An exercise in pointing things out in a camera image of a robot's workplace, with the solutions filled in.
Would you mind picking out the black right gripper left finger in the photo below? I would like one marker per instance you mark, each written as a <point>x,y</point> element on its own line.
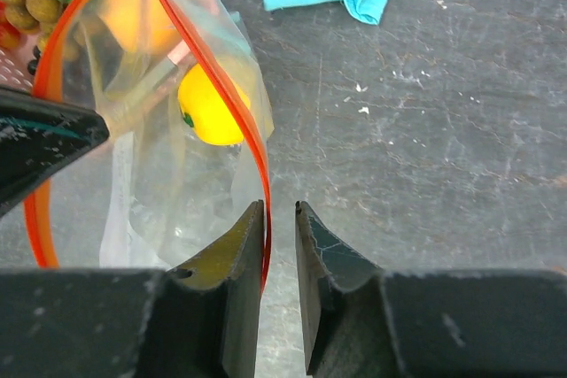
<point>199,319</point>

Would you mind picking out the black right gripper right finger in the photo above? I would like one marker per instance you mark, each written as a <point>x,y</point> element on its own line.
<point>361,320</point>

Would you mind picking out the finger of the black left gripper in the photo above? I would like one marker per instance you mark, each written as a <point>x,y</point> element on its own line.
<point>38,139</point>

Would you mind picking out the clear zip top bag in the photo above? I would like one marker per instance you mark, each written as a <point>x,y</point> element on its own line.
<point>153,194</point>

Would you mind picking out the yellow orange peach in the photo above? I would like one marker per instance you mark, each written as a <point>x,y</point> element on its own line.
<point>140,26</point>

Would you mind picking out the yellow lemon fruit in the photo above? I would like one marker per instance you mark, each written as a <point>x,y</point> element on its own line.
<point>205,112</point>

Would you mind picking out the black grape cluster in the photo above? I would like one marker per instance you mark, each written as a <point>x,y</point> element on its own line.
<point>33,63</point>

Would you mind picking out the pink plastic basket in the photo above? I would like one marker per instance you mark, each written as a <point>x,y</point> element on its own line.
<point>14,72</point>

